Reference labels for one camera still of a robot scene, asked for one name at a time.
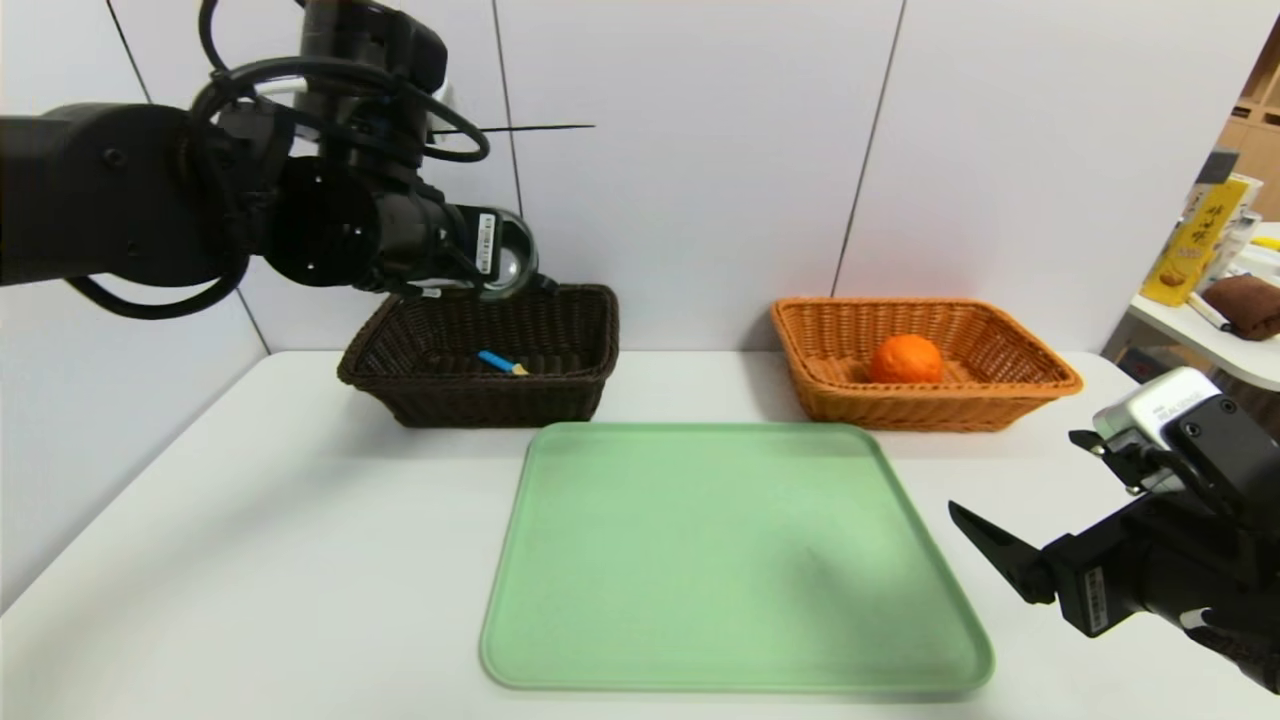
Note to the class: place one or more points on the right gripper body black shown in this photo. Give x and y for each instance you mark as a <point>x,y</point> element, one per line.
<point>1088,586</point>

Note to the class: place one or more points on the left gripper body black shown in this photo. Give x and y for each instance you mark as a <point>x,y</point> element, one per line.
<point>487,245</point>

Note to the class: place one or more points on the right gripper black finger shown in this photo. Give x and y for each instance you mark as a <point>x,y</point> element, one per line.
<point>1105,455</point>
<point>1000,550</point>

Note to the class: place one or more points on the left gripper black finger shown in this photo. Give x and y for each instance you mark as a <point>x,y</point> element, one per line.
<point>540,284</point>

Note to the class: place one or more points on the glass cup black holder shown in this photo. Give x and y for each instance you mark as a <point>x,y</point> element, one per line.
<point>512,255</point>

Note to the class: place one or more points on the orange fruit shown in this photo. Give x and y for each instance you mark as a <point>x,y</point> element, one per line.
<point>905,360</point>

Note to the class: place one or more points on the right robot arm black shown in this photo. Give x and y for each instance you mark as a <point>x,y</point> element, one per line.
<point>1220,540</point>

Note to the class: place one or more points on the dark brown wicker basket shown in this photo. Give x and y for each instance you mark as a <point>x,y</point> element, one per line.
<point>500,400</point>

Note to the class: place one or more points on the orange wicker basket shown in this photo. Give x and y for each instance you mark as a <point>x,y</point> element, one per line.
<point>900,410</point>

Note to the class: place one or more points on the white side table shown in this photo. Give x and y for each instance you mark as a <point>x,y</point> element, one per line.
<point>1245,362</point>

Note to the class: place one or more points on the white marker pen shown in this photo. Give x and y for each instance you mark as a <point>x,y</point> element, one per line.
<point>1207,313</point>

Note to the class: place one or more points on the brown folded towel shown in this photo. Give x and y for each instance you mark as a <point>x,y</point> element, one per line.
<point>1245,305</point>

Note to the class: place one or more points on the yellow printed carton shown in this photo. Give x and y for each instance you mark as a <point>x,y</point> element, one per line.
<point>1190,250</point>

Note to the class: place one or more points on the light green plastic tray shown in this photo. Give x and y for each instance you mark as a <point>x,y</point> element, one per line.
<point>750,600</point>

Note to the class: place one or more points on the small yellow item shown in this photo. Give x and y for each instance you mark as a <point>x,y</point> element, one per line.
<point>1268,243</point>

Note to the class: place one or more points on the dark grey carton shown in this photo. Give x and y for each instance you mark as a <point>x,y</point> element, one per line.
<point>1214,168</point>

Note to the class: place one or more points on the wooden shelf unit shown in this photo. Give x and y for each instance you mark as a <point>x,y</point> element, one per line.
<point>1262,140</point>

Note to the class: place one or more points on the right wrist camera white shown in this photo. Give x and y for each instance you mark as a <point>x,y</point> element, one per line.
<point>1150,410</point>

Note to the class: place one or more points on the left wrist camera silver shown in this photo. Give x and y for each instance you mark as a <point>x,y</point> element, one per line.
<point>447,105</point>

